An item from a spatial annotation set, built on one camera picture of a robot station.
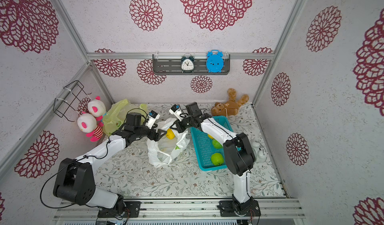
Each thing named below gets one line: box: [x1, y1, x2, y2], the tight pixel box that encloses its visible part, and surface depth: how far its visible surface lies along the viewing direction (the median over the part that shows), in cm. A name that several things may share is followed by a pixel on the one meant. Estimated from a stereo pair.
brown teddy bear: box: [211, 88, 249, 117], surface depth 112 cm
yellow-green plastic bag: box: [103, 98, 148, 135], surface depth 95 cm
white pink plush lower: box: [77, 113, 104, 143], surface depth 87 cm
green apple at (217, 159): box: [211, 152, 224, 166], surface depth 87 cm
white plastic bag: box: [147, 117, 190, 168], surface depth 83 cm
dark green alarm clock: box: [181, 56, 195, 74], surface depth 92 cm
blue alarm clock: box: [206, 49, 224, 73], surface depth 92 cm
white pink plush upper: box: [87, 96, 106, 121], surface depth 95 cm
